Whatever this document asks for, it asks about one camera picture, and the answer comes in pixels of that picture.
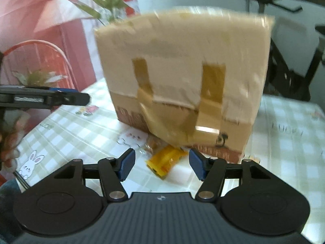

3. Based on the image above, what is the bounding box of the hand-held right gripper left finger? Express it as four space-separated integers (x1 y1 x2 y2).
53 148 136 201

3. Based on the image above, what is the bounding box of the green checked tablecloth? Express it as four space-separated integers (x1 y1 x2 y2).
14 77 325 244

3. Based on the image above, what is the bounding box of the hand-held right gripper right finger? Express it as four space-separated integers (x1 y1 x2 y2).
189 149 272 201

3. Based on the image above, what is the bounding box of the brown snack packet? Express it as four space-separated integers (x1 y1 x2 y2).
143 135 167 154

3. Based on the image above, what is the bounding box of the cardboard box with plastic liner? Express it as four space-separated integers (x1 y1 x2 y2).
94 10 276 163

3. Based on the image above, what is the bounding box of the orange snack packet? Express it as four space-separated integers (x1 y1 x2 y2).
145 144 188 180

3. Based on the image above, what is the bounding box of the black exercise bike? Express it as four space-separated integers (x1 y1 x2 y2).
221 0 325 102

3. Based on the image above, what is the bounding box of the person's left hand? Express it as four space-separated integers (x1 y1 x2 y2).
2 107 31 173

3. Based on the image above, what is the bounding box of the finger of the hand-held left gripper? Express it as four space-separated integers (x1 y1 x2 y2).
24 86 78 94
10 93 91 107

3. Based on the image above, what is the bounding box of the teal clothing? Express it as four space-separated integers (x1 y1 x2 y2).
0 178 25 235

